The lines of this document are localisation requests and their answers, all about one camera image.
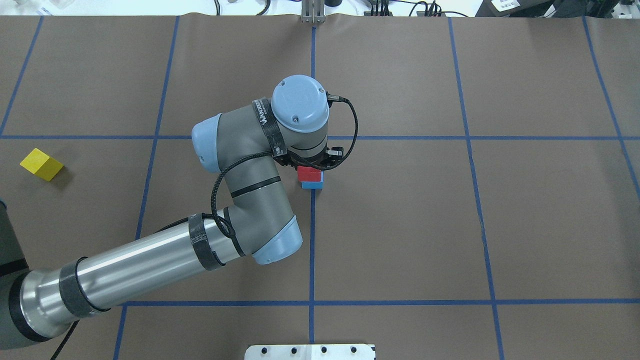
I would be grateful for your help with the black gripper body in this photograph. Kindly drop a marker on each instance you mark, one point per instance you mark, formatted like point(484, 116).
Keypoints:
point(292, 163)

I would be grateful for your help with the red wooden block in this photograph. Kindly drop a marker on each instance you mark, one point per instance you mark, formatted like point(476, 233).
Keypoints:
point(308, 174)

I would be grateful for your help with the blue wooden block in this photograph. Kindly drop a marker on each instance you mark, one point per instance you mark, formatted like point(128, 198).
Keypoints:
point(316, 184)

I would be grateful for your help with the yellow wooden block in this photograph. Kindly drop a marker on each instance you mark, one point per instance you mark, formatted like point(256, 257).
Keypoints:
point(41, 165)

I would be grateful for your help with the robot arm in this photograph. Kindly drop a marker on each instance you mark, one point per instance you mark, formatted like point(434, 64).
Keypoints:
point(249, 214)

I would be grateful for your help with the aluminium frame post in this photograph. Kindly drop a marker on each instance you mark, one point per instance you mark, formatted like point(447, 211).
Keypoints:
point(313, 11)

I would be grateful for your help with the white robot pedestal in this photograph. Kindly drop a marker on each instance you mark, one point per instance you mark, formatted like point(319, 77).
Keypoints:
point(336, 351)

